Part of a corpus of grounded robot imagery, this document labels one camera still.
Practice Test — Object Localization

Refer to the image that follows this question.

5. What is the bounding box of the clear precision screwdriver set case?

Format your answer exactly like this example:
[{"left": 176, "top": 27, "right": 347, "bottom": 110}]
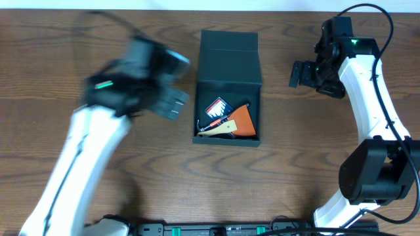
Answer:
[{"left": 205, "top": 97, "right": 234, "bottom": 120}]

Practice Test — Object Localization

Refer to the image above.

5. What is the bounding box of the red black handled hammer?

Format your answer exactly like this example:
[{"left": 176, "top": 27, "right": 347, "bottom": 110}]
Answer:
[{"left": 196, "top": 103, "right": 250, "bottom": 132}]

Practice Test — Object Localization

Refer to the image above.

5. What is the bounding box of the dark green gift box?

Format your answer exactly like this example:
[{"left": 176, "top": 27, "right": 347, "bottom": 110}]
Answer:
[{"left": 192, "top": 30, "right": 263, "bottom": 148}]

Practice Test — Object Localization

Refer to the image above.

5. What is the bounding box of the orange scraper with wooden handle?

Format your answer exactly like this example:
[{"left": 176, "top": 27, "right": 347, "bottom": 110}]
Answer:
[{"left": 197, "top": 113, "right": 257, "bottom": 137}]

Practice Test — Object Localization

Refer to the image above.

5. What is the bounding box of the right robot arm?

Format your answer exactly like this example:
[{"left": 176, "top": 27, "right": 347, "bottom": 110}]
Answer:
[{"left": 289, "top": 16, "right": 419, "bottom": 228}]

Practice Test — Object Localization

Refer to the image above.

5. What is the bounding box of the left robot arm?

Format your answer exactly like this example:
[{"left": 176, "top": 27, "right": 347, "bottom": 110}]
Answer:
[{"left": 20, "top": 36, "right": 190, "bottom": 235}]

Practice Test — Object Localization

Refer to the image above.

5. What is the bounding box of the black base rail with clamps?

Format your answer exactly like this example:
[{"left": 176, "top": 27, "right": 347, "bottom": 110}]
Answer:
[{"left": 81, "top": 214, "right": 380, "bottom": 236}]

